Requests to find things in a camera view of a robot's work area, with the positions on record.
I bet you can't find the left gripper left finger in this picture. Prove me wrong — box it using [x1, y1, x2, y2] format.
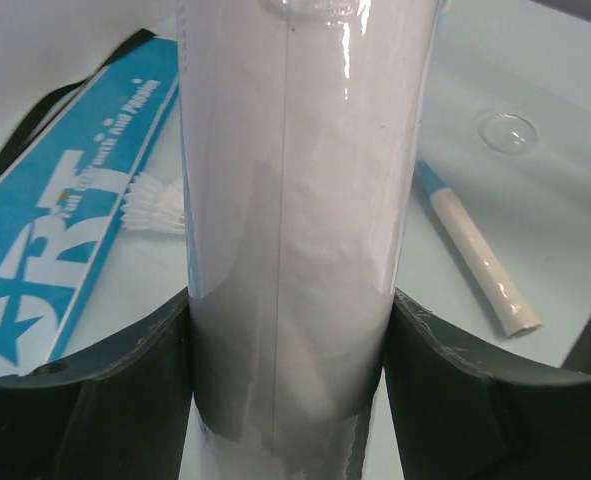
[0, 290, 192, 480]

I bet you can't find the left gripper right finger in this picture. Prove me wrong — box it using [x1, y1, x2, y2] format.
[384, 291, 591, 479]

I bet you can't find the clear tube lid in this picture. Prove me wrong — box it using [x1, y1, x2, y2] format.
[478, 113, 539, 155]

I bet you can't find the white shuttlecock tube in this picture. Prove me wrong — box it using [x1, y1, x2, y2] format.
[176, 1, 441, 479]

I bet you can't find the blue racket bag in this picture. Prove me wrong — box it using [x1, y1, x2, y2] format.
[0, 29, 178, 377]

